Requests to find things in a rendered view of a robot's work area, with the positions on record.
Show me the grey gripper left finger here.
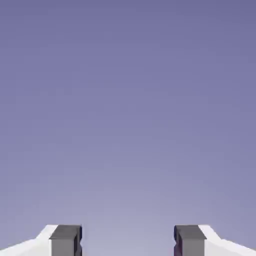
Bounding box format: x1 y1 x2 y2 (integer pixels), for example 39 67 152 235
0 224 83 256

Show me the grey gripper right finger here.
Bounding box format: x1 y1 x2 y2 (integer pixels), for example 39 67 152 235
173 224 256 256

